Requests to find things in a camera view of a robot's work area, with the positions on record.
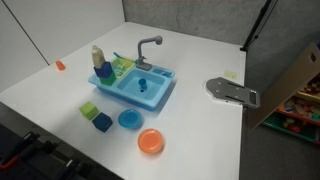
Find blue printed building block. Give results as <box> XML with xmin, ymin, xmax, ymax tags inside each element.
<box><xmin>93</xmin><ymin>61</ymin><xmax>114</xmax><ymax>79</ymax></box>

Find light blue toy sink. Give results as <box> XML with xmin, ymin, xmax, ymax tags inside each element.
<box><xmin>87</xmin><ymin>57</ymin><xmax>176</xmax><ymax>112</ymax></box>

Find dark blue building block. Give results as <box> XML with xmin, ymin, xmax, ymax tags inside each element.
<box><xmin>91</xmin><ymin>112</ymin><xmax>114</xmax><ymax>133</ymax></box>

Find lime green building block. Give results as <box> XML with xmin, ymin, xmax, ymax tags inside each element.
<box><xmin>78</xmin><ymin>101</ymin><xmax>100</xmax><ymax>121</ymax></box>

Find small blue toy cup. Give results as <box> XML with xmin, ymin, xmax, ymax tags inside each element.
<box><xmin>137</xmin><ymin>78</ymin><xmax>148</xmax><ymax>93</ymax></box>

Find yellow toy dish rack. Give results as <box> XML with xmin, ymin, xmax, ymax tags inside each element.
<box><xmin>109</xmin><ymin>56</ymin><xmax>137</xmax><ymax>80</ymax></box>

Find blue toy plate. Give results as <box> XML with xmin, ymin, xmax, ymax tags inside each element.
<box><xmin>117</xmin><ymin>108</ymin><xmax>143</xmax><ymax>130</ymax></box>

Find grey toy faucet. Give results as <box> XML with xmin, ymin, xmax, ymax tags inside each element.
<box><xmin>134</xmin><ymin>35</ymin><xmax>164</xmax><ymax>71</ymax></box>

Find orange toy plate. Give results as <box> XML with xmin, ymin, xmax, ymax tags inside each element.
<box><xmin>137</xmin><ymin>128</ymin><xmax>165</xmax><ymax>155</ymax></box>

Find blue toy utensil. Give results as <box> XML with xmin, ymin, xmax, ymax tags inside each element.
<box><xmin>112</xmin><ymin>51</ymin><xmax>126</xmax><ymax>61</ymax></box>

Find grey metal mounting plate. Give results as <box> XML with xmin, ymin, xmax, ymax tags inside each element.
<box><xmin>205</xmin><ymin>76</ymin><xmax>261</xmax><ymax>110</ymax></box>

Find yellow sticky note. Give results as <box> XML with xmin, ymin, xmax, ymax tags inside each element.
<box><xmin>223</xmin><ymin>70</ymin><xmax>238</xmax><ymax>80</ymax></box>

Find small orange toy cup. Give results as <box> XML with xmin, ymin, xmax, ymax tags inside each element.
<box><xmin>55</xmin><ymin>60</ymin><xmax>67</xmax><ymax>72</ymax></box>

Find black tripod stand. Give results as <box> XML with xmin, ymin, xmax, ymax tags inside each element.
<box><xmin>239</xmin><ymin>0</ymin><xmax>278</xmax><ymax>52</ymax></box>

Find brown cardboard box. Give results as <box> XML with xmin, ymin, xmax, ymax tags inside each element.
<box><xmin>248</xmin><ymin>42</ymin><xmax>320</xmax><ymax>129</ymax></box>

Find black clamp stand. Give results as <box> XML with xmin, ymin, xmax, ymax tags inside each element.
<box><xmin>0</xmin><ymin>131</ymin><xmax>111</xmax><ymax>180</ymax></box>

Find colourful toy storage bins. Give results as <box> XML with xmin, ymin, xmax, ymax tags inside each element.
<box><xmin>261</xmin><ymin>74</ymin><xmax>320</xmax><ymax>144</ymax></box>

